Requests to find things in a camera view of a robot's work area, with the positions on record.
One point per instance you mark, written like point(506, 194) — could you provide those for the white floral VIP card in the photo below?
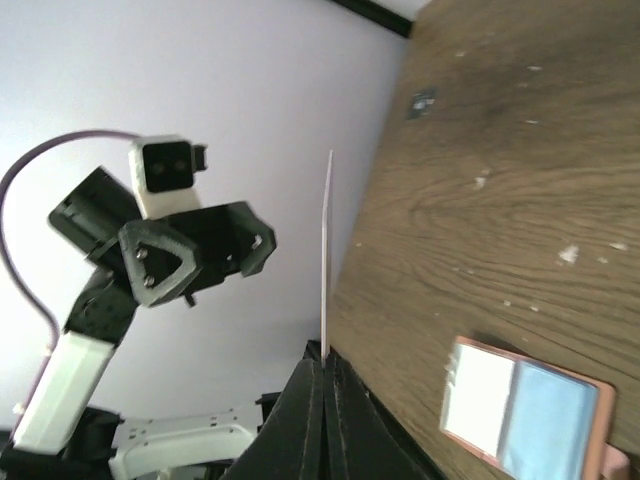
point(326, 260)

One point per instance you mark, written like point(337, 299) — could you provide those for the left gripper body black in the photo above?
point(91, 216)

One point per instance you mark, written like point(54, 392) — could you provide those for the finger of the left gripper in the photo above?
point(160, 261)
point(258, 240)

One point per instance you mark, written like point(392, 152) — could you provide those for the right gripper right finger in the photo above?
point(362, 439)

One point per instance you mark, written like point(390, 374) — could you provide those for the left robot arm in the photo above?
point(95, 327)

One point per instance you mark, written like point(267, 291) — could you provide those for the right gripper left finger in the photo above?
point(289, 444)

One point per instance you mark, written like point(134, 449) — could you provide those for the pink leather card holder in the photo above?
point(528, 418)

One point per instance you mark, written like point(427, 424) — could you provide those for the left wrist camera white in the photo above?
point(163, 172)

